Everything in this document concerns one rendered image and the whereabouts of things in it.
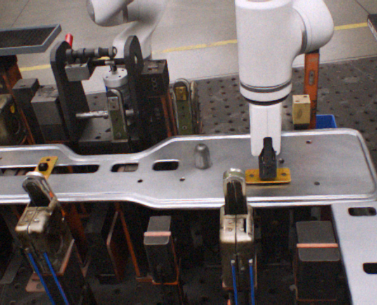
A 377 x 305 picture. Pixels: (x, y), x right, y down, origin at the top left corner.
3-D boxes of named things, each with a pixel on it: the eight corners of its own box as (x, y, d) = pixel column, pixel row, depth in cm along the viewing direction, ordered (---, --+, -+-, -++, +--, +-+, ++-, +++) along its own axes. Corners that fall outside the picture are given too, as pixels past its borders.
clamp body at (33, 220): (56, 351, 98) (-4, 237, 77) (72, 301, 107) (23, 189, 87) (98, 352, 96) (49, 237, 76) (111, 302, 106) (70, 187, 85)
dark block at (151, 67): (167, 210, 128) (140, 73, 103) (170, 193, 133) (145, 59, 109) (185, 210, 127) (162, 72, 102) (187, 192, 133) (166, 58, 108)
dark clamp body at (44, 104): (63, 225, 128) (17, 107, 106) (77, 193, 139) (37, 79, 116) (100, 225, 127) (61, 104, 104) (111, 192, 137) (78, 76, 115)
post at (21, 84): (58, 210, 133) (10, 87, 109) (63, 198, 137) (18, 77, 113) (74, 210, 132) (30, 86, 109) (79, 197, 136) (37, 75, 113)
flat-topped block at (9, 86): (19, 187, 144) (-40, 53, 117) (28, 171, 150) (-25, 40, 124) (50, 186, 142) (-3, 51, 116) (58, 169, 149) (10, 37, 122)
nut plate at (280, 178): (245, 183, 87) (245, 178, 86) (245, 170, 90) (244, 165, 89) (291, 182, 86) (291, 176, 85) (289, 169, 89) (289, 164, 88)
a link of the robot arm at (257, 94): (239, 63, 80) (240, 79, 81) (239, 89, 73) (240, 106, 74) (289, 60, 78) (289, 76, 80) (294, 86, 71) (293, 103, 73)
